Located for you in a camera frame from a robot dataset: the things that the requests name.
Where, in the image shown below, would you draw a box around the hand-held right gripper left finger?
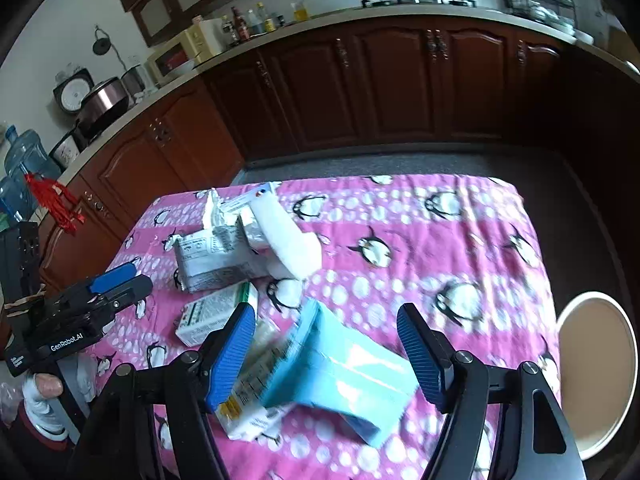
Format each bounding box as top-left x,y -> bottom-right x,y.
70,302 -> 258,480

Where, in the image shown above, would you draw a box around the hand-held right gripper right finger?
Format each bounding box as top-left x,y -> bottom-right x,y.
396,303 -> 586,480

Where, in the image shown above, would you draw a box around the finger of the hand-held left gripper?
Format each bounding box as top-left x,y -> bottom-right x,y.
86,263 -> 140,295
97,275 -> 154,317

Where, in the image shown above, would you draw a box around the green white tissue packet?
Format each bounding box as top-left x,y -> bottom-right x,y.
175,282 -> 261,348

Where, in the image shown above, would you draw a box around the light blue plastic packet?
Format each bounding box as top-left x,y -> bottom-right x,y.
262,297 -> 418,448

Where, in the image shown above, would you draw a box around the white blue toothpaste box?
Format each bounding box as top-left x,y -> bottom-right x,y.
220,182 -> 281,216

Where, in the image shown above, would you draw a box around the person's left forearm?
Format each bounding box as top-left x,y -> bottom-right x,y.
0,400 -> 86,480

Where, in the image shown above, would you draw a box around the person's left hand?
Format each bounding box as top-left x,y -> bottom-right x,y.
20,372 -> 76,443

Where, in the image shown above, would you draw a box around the white floral packet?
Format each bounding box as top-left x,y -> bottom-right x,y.
215,317 -> 296,443

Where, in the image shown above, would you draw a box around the silver white crumpled carton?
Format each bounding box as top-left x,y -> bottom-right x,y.
175,225 -> 273,295

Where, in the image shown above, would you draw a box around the red tassel ornament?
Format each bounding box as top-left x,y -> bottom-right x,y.
24,172 -> 87,235

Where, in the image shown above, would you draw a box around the white crumpled tissue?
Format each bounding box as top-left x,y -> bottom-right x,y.
200,187 -> 241,233

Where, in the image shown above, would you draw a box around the pink penguin printed blanket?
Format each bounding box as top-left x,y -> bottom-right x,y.
82,175 -> 563,480

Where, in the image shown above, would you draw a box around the large blue water jug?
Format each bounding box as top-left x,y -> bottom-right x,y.
4,127 -> 63,186
0,175 -> 38,221

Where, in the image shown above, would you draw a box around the white patterned pot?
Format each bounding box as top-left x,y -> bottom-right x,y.
50,132 -> 83,168

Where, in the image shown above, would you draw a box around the silver brown rice cooker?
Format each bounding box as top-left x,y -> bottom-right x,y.
75,76 -> 132,136

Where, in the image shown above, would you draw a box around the white round bin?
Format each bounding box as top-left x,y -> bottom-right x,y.
556,291 -> 637,461

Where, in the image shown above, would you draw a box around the clear jug kettle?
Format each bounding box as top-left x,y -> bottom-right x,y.
120,55 -> 148,101

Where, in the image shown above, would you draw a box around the cream microwave oven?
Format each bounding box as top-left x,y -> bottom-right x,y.
145,19 -> 224,87

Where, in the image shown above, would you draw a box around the black hanging ladle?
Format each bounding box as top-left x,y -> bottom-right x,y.
91,24 -> 126,68

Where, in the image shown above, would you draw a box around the brown wooden kitchen cabinets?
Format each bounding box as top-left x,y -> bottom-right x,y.
37,15 -> 640,291

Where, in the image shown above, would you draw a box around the row of condiment bottles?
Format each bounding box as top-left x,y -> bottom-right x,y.
220,0 -> 311,46

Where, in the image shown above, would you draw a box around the gas stove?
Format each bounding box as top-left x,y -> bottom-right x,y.
360,0 -> 481,9

